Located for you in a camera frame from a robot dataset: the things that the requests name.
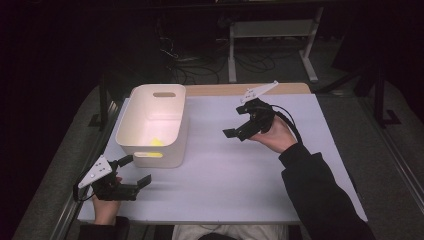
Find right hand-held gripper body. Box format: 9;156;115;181
235;80;280;142

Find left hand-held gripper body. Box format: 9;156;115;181
77;154;141;202

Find yellow shuttlecock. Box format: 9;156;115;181
142;137;166;159

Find white plastic bin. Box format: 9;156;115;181
115;83;190;169

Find person's left hand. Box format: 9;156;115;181
92;176;124;226

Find person's right hand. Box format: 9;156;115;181
248;114;299;155

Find wooden table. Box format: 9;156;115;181
184;82;313;98

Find white table board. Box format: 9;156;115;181
76;93;368;225

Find black metal stand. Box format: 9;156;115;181
372;64;403;128
87;73;112;132

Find person's legs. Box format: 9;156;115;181
171;224;290;240

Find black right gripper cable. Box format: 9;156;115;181
270;104;304;145

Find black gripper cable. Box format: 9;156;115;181
72;181;96;203
270;104;304;145

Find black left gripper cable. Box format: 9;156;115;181
72;181;96;203

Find metal rail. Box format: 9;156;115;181
49;99;122;240
359;98;424;215

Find black floor cables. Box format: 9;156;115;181
155;18;296;85

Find white metal desk frame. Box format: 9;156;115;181
227;6;325;84

